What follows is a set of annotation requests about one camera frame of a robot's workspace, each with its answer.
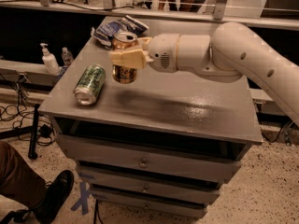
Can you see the black stand leg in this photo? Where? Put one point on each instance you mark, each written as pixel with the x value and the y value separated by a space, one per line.
pixel 32 155

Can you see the grey drawer cabinet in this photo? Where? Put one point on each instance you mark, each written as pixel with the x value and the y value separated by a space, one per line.
pixel 179 112

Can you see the bottom grey drawer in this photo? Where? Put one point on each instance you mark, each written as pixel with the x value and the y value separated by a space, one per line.
pixel 149 202

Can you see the clear plastic water bottle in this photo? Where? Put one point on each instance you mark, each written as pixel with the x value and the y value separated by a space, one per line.
pixel 67 56

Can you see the black shoe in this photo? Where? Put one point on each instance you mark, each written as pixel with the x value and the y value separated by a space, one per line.
pixel 56 195

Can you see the top grey drawer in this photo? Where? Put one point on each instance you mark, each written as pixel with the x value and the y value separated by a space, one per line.
pixel 147 159

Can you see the blue tape cross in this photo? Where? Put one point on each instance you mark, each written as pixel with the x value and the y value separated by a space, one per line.
pixel 83 203

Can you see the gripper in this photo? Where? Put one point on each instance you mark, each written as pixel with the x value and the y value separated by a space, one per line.
pixel 163 51

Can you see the orange soda can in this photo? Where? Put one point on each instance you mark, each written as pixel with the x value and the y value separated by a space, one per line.
pixel 123 71

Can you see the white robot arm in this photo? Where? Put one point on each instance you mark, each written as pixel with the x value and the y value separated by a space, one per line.
pixel 231 52

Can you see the brown trouser leg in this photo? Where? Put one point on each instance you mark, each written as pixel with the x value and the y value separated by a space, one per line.
pixel 17 180

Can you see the grey drawer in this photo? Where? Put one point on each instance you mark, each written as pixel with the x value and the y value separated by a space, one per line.
pixel 147 159
pixel 149 202
pixel 140 184

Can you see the blue chip bag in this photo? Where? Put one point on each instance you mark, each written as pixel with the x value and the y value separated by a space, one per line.
pixel 104 33

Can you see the middle grey drawer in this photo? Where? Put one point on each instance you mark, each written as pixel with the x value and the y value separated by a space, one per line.
pixel 140 184

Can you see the white pump bottle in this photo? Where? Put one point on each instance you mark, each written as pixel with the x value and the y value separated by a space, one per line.
pixel 49 60

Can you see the green soda can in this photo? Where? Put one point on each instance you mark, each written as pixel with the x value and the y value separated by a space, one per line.
pixel 90 84

